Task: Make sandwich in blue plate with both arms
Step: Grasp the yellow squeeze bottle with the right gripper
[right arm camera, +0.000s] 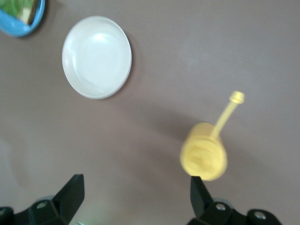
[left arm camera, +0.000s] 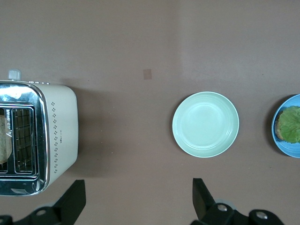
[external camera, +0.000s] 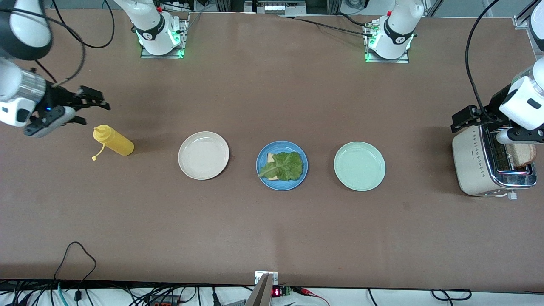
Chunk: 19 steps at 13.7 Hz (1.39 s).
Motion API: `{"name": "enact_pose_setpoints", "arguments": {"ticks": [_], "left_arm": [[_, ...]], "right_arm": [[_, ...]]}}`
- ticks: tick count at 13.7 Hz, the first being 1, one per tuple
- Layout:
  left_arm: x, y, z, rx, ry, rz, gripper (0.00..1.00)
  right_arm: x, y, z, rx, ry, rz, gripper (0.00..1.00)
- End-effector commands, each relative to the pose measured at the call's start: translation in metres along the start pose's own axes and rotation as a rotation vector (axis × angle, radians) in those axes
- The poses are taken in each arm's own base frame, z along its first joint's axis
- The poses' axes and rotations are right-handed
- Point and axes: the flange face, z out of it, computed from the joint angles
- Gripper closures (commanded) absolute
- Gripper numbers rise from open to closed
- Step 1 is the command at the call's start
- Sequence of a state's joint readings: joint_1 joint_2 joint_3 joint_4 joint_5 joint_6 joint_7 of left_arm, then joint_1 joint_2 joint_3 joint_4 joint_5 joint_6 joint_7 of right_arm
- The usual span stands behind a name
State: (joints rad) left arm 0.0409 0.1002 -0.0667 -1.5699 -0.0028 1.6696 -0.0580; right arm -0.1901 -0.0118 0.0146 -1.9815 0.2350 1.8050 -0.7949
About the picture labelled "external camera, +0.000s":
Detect yellow mustard squeeze bottle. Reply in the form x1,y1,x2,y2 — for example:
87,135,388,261
92,125,135,161

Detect toasted bread slice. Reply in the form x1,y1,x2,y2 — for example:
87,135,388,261
508,144,537,167
266,153,283,181

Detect green lettuce leaf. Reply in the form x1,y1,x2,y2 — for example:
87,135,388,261
258,151,304,181

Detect light green plate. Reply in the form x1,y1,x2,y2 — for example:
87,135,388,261
334,142,386,192

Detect beige plate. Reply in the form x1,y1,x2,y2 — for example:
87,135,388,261
178,131,230,180

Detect blue plate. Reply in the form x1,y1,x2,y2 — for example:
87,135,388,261
256,141,309,191

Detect cream and chrome toaster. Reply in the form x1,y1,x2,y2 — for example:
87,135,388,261
452,123,538,201

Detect red clip lead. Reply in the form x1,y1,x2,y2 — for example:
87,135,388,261
293,287,330,306

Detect grey metal bar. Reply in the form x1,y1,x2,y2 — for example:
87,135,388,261
244,273,275,306

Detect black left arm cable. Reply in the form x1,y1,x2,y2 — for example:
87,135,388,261
465,0,502,117

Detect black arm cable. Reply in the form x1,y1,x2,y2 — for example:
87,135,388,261
0,0,116,88
465,0,502,117

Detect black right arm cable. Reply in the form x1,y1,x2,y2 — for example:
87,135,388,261
0,0,116,88

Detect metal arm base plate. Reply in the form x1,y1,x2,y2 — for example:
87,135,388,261
365,50,409,64
140,45,184,59

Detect thin black looped cable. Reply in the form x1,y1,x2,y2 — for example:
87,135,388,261
53,241,97,294

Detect black cable across table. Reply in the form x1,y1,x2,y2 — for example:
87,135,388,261
278,15,374,39

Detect black flat looped cable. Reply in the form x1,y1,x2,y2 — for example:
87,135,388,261
431,289,472,301

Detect small white bracket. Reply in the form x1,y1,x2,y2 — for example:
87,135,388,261
255,271,279,285

